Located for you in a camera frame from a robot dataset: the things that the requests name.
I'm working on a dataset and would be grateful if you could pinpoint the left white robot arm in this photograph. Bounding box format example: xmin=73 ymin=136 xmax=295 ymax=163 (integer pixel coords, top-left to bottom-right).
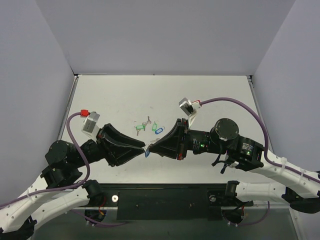
xmin=0 ymin=123 xmax=146 ymax=240

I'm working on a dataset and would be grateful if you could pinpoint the green key tag left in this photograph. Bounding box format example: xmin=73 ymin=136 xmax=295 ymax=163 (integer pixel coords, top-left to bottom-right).
xmin=135 ymin=125 xmax=146 ymax=132

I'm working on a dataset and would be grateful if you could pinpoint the loose silver key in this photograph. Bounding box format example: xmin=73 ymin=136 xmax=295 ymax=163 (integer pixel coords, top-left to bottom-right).
xmin=150 ymin=138 xmax=160 ymax=143

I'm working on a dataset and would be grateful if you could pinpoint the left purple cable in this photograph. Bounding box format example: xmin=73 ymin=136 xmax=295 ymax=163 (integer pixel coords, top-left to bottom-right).
xmin=0 ymin=109 xmax=92 ymax=208

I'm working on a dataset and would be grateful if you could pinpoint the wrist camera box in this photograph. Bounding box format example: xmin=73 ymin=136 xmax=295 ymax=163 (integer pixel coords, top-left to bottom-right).
xmin=81 ymin=111 xmax=100 ymax=139
xmin=178 ymin=97 xmax=201 ymax=117

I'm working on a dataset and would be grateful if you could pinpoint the green key tag right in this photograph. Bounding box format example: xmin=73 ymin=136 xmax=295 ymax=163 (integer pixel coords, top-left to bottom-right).
xmin=151 ymin=122 xmax=158 ymax=132

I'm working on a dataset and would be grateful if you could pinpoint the green key tag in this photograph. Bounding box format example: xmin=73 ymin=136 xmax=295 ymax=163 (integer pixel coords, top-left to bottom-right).
xmin=151 ymin=122 xmax=158 ymax=132
xmin=135 ymin=125 xmax=146 ymax=132

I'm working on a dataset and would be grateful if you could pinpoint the solid blue key tag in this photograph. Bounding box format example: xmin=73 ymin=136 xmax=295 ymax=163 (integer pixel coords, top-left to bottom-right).
xmin=144 ymin=149 xmax=150 ymax=158

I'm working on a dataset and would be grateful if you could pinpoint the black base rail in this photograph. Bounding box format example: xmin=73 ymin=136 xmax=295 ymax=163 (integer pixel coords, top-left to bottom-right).
xmin=86 ymin=181 xmax=253 ymax=221

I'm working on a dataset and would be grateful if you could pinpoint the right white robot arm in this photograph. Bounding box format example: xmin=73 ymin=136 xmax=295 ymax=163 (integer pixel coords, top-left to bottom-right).
xmin=146 ymin=118 xmax=320 ymax=214

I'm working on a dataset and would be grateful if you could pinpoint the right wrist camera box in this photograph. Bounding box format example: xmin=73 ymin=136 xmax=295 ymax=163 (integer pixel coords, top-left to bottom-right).
xmin=178 ymin=97 xmax=201 ymax=117

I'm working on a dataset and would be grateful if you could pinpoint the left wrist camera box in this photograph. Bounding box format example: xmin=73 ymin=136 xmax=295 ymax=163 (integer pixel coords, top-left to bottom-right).
xmin=81 ymin=111 xmax=100 ymax=139

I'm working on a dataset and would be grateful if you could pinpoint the blue clear key tag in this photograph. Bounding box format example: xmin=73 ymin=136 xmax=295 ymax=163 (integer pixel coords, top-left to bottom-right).
xmin=154 ymin=126 xmax=165 ymax=135

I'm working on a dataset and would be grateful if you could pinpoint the grey key top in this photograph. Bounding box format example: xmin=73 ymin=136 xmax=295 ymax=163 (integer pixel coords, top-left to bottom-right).
xmin=146 ymin=116 xmax=152 ymax=125

